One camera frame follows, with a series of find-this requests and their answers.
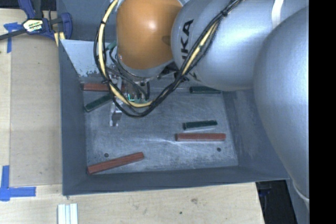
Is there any dark green flat block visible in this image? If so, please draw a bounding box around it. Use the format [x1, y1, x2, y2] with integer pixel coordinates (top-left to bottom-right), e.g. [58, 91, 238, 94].
[189, 86, 222, 94]
[84, 94, 115, 113]
[182, 120, 218, 131]

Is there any red-brown flat block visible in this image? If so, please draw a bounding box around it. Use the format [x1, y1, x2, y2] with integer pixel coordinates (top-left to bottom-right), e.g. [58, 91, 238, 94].
[87, 152, 145, 175]
[175, 133, 227, 142]
[82, 82, 127, 93]

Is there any grey metal bin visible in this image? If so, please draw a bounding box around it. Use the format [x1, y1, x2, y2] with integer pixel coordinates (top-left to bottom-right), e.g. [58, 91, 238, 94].
[55, 0, 291, 196]

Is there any pale wood flat board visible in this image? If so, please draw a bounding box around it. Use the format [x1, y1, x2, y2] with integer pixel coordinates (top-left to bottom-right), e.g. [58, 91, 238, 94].
[9, 35, 64, 187]

